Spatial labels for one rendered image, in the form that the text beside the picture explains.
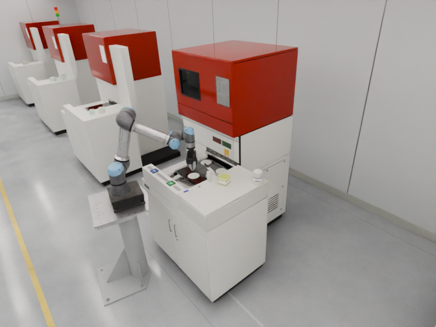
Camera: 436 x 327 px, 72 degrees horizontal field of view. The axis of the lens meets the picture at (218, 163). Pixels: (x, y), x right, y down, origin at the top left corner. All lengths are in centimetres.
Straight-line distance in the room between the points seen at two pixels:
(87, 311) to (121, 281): 35
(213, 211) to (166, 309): 106
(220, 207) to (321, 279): 130
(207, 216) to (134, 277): 122
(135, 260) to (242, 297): 98
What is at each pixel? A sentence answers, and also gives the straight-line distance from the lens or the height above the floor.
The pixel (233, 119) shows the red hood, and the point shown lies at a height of 138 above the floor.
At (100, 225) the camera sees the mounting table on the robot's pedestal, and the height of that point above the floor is 82.
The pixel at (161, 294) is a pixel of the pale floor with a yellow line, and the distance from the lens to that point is 287.
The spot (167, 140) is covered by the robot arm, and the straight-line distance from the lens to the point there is 220.
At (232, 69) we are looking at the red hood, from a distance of 225.
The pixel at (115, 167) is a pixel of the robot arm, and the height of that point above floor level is 113.
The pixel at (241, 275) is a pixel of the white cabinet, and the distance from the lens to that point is 274.
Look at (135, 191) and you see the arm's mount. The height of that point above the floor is 91.
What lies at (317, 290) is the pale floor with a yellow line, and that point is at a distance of 291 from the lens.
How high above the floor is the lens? 224
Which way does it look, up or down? 29 degrees down
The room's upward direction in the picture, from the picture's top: 3 degrees counter-clockwise
